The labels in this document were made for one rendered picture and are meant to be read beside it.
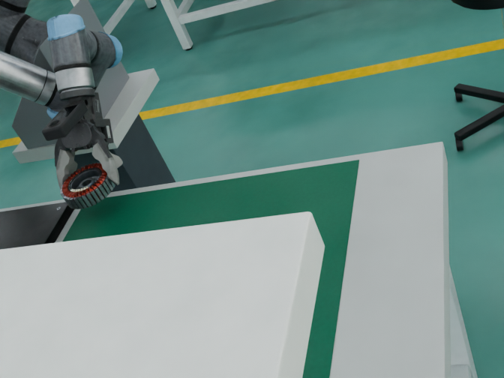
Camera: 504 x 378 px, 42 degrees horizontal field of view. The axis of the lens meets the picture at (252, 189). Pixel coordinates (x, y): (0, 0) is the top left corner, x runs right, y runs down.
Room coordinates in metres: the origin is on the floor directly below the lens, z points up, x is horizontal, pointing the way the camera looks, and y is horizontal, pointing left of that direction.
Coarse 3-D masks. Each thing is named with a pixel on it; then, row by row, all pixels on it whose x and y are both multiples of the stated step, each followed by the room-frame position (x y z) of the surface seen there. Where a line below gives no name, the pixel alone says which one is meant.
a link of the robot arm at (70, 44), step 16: (64, 16) 1.36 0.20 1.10; (80, 16) 1.38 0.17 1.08; (48, 32) 1.36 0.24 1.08; (64, 32) 1.34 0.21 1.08; (80, 32) 1.35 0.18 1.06; (64, 48) 1.32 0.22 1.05; (80, 48) 1.33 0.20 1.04; (96, 48) 1.37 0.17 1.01; (64, 64) 1.31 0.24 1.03; (80, 64) 1.31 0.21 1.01
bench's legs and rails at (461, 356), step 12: (456, 300) 0.89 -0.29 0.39; (456, 312) 0.87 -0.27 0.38; (456, 324) 0.87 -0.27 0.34; (456, 336) 0.88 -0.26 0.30; (456, 348) 0.88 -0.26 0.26; (468, 348) 0.89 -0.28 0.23; (456, 360) 0.88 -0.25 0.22; (468, 360) 0.87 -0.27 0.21; (456, 372) 0.87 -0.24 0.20; (468, 372) 0.85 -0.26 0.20
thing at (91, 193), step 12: (84, 168) 1.24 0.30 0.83; (96, 168) 1.22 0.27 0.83; (72, 180) 1.22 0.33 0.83; (84, 180) 1.21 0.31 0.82; (96, 180) 1.21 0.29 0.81; (108, 180) 1.17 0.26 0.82; (60, 192) 1.20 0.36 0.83; (72, 192) 1.17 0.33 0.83; (84, 192) 1.15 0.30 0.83; (96, 192) 1.15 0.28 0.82; (108, 192) 1.16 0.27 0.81; (72, 204) 1.16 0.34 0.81; (84, 204) 1.14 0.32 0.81
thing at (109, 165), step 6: (96, 144) 1.21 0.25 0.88; (96, 150) 1.21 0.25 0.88; (102, 150) 1.20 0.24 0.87; (96, 156) 1.20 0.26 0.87; (102, 156) 1.20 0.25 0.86; (114, 156) 1.22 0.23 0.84; (102, 162) 1.19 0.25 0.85; (108, 162) 1.18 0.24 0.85; (114, 162) 1.19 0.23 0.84; (120, 162) 1.22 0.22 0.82; (108, 168) 1.18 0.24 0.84; (114, 168) 1.18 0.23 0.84; (108, 174) 1.17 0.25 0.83; (114, 174) 1.17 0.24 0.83; (114, 180) 1.17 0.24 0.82
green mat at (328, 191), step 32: (352, 160) 0.98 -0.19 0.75; (160, 192) 1.16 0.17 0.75; (192, 192) 1.11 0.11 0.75; (224, 192) 1.06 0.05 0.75; (256, 192) 1.02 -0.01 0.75; (288, 192) 0.98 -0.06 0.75; (320, 192) 0.94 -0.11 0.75; (352, 192) 0.90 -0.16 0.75; (96, 224) 1.15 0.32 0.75; (128, 224) 1.10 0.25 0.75; (160, 224) 1.06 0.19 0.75; (192, 224) 1.01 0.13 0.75; (320, 224) 0.86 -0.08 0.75; (320, 288) 0.72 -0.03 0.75; (320, 320) 0.66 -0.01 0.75; (320, 352) 0.61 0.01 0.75
